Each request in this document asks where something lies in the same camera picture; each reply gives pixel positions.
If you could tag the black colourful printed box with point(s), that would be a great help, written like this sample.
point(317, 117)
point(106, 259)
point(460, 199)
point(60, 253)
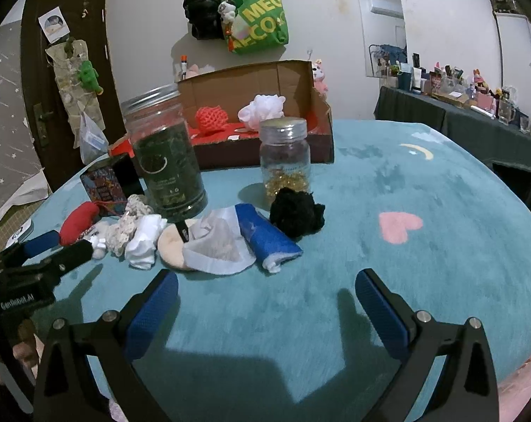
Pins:
point(103, 189)

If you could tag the red sponge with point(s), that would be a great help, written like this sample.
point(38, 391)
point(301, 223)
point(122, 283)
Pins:
point(76, 224)

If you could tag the beige crocheted scrunchie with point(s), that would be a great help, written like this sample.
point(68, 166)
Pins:
point(120, 228)

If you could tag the small glass jar silver lid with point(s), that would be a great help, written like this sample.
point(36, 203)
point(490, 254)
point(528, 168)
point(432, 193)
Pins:
point(285, 158)

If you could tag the pale pink plush toy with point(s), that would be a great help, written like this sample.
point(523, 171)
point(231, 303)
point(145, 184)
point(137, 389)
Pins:
point(199, 70)

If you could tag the white sock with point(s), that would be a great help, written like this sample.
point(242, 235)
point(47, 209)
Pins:
point(144, 239)

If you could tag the beige hanging organiser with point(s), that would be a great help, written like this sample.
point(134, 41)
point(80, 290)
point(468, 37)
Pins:
point(67, 83)

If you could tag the white mesh bath pouf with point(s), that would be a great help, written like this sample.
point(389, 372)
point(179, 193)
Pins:
point(261, 110)

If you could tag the person's left hand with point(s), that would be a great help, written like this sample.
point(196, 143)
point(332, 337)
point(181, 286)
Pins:
point(26, 351)

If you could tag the white cabinet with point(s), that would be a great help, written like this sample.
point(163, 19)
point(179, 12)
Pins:
point(513, 35)

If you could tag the red paper bag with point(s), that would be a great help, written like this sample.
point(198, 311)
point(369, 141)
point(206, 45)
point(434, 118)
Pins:
point(212, 137)

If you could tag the pink bed sheet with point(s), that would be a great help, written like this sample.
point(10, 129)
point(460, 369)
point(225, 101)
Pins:
point(520, 384)

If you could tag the black fluffy scrunchie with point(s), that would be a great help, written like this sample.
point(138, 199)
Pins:
point(297, 213)

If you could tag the white plush bag charm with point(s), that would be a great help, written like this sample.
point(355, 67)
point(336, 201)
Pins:
point(227, 11)

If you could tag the wall mirror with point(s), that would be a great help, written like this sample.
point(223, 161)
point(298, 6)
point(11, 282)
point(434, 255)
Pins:
point(379, 30)

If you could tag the green tote bag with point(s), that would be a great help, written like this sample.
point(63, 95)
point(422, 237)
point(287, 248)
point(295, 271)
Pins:
point(265, 17)

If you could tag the pink foam fruit net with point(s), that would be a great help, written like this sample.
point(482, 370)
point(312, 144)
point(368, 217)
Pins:
point(211, 118)

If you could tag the clear plastic bag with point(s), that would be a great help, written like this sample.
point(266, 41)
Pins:
point(92, 138)

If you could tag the white face mask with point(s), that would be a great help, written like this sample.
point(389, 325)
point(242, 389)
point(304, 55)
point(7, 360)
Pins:
point(212, 239)

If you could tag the grey starry curtain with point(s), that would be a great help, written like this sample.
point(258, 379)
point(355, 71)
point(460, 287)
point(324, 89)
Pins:
point(6, 132)

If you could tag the small white plush toy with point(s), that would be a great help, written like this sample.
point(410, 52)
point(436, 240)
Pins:
point(96, 246)

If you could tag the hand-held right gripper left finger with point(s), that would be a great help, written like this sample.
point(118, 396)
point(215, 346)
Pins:
point(153, 312)

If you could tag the orange-capped bottle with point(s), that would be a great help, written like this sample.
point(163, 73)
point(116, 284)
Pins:
point(184, 68)

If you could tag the dark brown door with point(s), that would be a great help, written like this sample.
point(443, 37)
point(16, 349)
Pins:
point(34, 70)

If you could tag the dark cloth-covered side table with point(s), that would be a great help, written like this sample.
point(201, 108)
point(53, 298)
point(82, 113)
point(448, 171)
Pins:
point(423, 112)

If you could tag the blue cloth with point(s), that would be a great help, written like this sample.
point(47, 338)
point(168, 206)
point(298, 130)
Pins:
point(265, 237)

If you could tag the brown cardboard box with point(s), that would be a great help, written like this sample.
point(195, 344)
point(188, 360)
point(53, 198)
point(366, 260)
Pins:
point(256, 79)

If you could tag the beige powder puff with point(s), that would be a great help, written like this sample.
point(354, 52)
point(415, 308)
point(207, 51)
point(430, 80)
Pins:
point(168, 246)

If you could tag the photo card on door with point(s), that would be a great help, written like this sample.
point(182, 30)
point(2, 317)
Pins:
point(53, 24)

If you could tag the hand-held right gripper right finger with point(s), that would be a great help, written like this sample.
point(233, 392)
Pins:
point(379, 312)

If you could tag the green frog toy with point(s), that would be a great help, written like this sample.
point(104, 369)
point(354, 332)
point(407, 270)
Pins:
point(88, 77)

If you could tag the black hanging bag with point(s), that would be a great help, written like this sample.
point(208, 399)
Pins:
point(201, 9)

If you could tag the side table with cosmetics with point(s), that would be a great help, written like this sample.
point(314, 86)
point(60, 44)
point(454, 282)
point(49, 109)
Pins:
point(450, 81)

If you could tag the large jar with green label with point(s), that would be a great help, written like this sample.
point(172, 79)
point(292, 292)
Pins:
point(168, 171)

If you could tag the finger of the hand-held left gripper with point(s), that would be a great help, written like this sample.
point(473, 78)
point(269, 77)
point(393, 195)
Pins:
point(41, 241)
point(74, 256)

